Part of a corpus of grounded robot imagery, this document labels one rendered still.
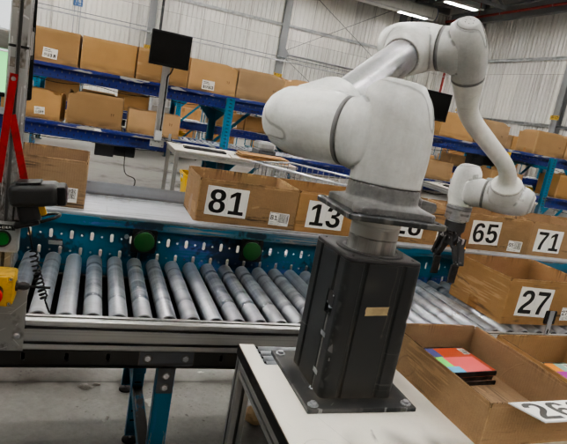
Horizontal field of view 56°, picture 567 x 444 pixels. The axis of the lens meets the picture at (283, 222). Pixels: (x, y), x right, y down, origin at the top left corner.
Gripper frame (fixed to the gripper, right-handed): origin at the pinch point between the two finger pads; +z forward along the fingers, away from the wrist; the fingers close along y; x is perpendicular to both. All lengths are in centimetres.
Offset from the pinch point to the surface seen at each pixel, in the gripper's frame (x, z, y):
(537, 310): 27.3, 4.9, 21.5
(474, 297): 11.1, 6.6, 6.9
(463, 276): 10.8, 1.2, -1.3
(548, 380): -21, 2, 74
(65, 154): -138, -17, -57
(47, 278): -136, 10, 4
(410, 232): 1.5, -8.0, -28.9
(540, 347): -2, 4, 53
